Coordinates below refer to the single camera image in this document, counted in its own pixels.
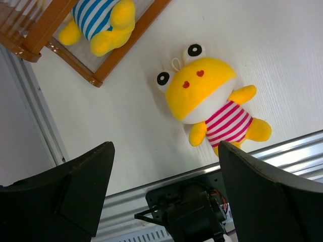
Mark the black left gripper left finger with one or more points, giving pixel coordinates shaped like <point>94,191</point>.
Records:
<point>61,204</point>

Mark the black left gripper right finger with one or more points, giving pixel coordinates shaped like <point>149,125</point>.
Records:
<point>268,203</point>

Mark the yellow plush pink stripes front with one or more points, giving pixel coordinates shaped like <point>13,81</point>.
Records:
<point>201,92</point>

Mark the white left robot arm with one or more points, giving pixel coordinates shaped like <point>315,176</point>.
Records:
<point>190,211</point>

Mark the brown wooden toy shelf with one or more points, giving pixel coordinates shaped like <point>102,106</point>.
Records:
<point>27,27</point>

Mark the yellow plush blue stripes shelf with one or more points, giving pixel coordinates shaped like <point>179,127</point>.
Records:
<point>107,25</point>

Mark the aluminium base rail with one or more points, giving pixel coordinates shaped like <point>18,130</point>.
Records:
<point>301,156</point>

